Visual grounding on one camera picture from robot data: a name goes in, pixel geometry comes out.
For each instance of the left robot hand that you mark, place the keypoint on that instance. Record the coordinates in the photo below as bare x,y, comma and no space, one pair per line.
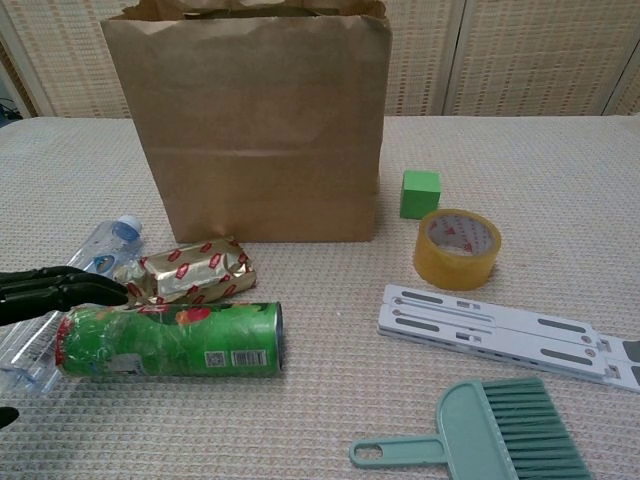
50,292

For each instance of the clear plastic water bottle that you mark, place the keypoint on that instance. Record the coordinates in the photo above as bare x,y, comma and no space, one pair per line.
107,240

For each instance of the gold foil snack packet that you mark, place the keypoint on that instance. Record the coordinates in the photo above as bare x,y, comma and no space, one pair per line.
200,272

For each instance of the green chips can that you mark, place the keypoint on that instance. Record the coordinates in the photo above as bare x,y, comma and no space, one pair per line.
200,340

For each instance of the brown paper bag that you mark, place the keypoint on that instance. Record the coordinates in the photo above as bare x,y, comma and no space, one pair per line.
250,125

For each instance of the beige woven tablecloth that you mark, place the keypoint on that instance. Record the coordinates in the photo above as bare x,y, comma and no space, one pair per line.
320,410

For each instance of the green cube block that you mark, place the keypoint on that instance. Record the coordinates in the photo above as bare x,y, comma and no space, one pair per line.
420,197

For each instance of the clear packing tape roll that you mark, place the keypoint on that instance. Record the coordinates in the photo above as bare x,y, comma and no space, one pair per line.
450,272

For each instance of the teal hand brush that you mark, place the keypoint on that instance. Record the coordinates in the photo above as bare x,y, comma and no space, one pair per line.
465,430

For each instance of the white folding laptop stand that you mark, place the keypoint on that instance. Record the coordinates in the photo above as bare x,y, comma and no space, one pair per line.
500,330

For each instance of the bamboo folding screen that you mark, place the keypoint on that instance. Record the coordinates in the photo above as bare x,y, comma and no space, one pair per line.
525,55

